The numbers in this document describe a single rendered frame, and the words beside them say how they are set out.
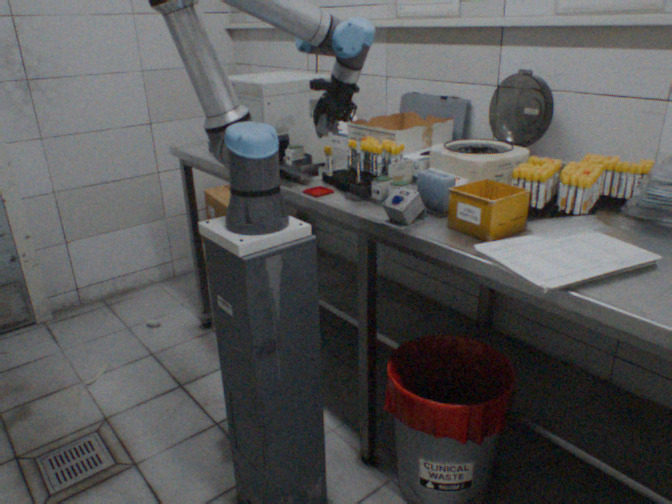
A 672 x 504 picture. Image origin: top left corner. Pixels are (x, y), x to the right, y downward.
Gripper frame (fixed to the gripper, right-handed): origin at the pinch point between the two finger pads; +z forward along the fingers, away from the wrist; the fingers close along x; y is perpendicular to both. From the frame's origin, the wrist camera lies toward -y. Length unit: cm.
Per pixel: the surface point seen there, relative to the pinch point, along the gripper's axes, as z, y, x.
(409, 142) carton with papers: 2.4, 9.6, 31.1
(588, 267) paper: -29, 80, 0
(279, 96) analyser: 4.0, -23.7, 2.0
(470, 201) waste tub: -20, 52, 0
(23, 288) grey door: 147, -88, -67
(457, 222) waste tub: -13, 52, 0
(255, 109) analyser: 10.1, -26.5, -4.0
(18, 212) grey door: 115, -106, -60
